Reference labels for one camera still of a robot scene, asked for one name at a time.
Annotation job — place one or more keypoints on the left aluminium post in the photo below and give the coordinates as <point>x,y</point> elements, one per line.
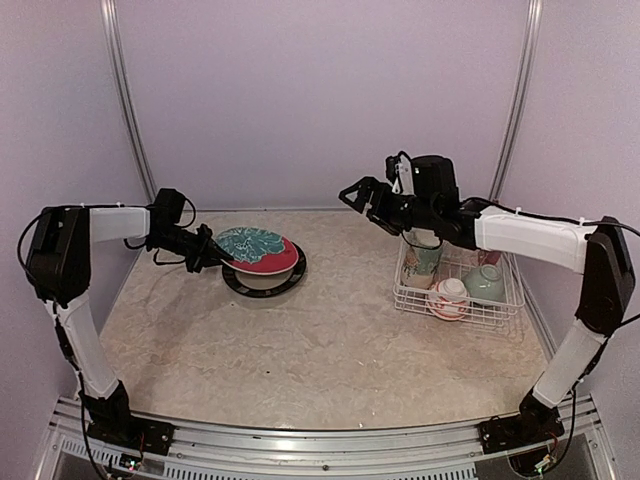
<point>124,94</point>

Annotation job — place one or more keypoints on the red teal floral plate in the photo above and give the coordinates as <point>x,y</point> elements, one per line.
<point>257,251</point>

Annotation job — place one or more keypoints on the light green bowl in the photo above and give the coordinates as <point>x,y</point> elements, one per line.
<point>485,283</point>

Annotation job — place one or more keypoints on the white wire dish rack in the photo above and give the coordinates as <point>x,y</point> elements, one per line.
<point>456,263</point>

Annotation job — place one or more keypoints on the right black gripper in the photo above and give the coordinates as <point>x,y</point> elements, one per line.
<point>369,185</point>

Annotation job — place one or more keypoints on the black striped rim plate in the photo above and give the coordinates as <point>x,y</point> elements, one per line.
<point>266,286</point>

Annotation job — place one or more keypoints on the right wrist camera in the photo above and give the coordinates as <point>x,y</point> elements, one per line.
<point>400,172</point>

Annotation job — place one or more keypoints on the red polka dot plate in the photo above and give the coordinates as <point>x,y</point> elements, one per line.
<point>488,257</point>

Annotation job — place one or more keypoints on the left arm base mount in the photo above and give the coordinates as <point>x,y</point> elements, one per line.
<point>112,422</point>

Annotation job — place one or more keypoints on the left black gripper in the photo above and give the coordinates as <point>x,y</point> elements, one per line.
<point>208,247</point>

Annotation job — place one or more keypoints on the teal floral cup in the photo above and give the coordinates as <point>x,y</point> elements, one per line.
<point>421,260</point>

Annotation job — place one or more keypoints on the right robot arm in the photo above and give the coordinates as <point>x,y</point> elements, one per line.
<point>595,253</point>

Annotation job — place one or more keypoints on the aluminium front rail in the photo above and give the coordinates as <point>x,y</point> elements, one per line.
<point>201,450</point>

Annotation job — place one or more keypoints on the red white small bowl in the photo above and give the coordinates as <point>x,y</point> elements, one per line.
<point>448,299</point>

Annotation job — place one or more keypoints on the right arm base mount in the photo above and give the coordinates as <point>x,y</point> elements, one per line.
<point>533,423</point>

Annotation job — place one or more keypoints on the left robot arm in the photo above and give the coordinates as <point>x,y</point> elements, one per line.
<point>58,266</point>

